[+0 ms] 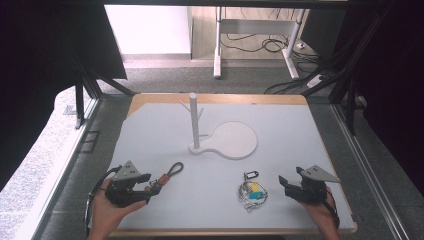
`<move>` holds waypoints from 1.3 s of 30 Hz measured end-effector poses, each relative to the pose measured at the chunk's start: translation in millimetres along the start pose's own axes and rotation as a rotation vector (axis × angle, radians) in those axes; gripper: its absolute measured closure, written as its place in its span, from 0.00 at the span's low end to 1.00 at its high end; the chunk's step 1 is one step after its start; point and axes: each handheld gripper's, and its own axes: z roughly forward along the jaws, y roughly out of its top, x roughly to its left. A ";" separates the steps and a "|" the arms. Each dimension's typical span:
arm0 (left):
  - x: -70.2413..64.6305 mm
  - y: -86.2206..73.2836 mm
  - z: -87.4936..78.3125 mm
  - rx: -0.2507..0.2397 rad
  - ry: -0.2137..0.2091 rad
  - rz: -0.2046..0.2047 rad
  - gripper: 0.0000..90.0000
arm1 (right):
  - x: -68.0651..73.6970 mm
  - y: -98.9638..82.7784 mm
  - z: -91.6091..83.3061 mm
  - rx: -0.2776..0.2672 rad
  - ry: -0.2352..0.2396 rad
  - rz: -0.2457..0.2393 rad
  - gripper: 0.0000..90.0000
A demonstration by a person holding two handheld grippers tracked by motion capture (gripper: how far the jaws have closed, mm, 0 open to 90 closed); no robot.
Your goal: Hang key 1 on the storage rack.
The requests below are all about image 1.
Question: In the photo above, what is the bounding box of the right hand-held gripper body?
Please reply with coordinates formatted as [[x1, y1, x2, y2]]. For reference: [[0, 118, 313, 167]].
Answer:
[[284, 165, 341, 205]]

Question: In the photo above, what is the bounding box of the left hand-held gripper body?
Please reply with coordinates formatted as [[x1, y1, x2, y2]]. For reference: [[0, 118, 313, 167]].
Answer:
[[105, 160, 151, 208]]

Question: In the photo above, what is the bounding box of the orange strap keychain black loop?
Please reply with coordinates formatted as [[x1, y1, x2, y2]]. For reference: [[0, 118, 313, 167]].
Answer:
[[149, 161, 185, 193]]

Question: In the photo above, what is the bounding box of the person's left hand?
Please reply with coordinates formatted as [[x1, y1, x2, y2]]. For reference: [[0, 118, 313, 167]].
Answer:
[[88, 178, 153, 240]]

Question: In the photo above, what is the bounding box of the person's right hand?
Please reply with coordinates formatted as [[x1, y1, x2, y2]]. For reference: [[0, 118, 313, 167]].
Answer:
[[298, 188, 340, 240]]

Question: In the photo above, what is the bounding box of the black key tag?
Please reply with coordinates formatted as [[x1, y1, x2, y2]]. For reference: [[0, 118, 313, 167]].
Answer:
[[243, 170, 260, 182]]

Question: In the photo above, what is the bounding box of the white table mat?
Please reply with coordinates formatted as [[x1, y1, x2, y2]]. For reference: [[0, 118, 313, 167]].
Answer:
[[108, 102, 356, 231]]

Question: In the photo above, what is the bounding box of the black floor outlet cover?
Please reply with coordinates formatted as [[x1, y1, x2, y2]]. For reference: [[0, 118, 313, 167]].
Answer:
[[80, 130, 101, 154]]

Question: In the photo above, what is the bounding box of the white key stand with pegs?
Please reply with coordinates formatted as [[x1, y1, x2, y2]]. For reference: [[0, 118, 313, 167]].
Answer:
[[178, 92, 259, 161]]

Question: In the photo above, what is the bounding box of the black metal stand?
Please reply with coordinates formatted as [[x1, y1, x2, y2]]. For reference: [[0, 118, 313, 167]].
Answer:
[[301, 13, 392, 136], [73, 53, 137, 130]]

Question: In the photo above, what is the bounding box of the white power strip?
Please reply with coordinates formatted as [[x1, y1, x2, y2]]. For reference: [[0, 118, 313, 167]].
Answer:
[[306, 74, 326, 90]]

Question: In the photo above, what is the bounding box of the black curtain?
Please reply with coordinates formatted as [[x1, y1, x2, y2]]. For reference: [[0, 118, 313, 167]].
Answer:
[[0, 0, 128, 192], [333, 0, 424, 188]]

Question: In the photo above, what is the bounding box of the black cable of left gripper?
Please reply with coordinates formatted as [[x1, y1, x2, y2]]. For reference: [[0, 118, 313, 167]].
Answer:
[[83, 165, 123, 232]]

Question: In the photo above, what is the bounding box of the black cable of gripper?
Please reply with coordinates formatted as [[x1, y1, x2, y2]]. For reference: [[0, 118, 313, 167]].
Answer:
[[83, 165, 123, 232], [324, 186, 341, 232]]

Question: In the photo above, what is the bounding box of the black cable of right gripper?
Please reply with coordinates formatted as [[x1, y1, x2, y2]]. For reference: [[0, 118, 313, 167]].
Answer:
[[324, 186, 341, 232]]

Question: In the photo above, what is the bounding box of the aluminium rail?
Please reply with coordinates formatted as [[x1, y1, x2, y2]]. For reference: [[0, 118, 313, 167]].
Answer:
[[332, 103, 412, 240], [32, 97, 102, 240]]

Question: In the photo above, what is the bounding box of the black floor cable bundle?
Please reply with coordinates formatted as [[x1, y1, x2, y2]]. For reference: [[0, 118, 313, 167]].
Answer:
[[221, 32, 322, 65]]

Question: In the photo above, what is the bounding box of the white desk frame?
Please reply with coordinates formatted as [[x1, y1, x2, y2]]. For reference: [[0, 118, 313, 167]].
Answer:
[[213, 6, 307, 81]]

